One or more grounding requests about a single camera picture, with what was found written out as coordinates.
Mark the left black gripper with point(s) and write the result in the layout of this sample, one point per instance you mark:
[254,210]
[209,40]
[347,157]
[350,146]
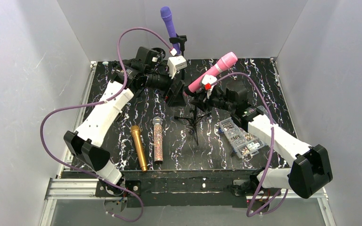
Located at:
[169,88]

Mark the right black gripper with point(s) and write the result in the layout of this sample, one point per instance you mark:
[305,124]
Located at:
[206,96]

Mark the tripod stand with clip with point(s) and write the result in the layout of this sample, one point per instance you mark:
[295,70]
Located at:
[195,119]

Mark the glitter rhinestone microphone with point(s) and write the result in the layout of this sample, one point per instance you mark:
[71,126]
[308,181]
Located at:
[158,140]

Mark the tripod shock mount stand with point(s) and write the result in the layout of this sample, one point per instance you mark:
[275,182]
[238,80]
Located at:
[160,53]

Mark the gold microphone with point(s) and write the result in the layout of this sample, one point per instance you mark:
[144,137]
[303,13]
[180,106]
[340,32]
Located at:
[136,135]

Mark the pink microphone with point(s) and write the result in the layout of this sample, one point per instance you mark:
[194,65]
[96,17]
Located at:
[223,64]

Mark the round base shock mount stand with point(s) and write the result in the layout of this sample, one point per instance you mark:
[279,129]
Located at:
[117,73]

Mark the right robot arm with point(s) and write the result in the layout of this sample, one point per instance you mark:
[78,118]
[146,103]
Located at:
[309,166]

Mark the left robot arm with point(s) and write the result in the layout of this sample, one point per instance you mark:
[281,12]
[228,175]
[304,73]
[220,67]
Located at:
[146,70]

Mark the round base clip stand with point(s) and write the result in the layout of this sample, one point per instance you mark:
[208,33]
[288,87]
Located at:
[182,41]

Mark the purple microphone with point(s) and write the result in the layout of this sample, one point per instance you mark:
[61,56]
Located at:
[167,18]

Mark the clear plastic screw box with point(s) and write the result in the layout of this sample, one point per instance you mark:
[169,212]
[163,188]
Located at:
[243,143]

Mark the black front mounting bar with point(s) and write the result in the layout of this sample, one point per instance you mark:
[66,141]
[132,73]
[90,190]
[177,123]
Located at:
[191,187]

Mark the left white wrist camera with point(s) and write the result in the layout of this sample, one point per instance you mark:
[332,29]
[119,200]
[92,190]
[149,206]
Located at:
[175,64]

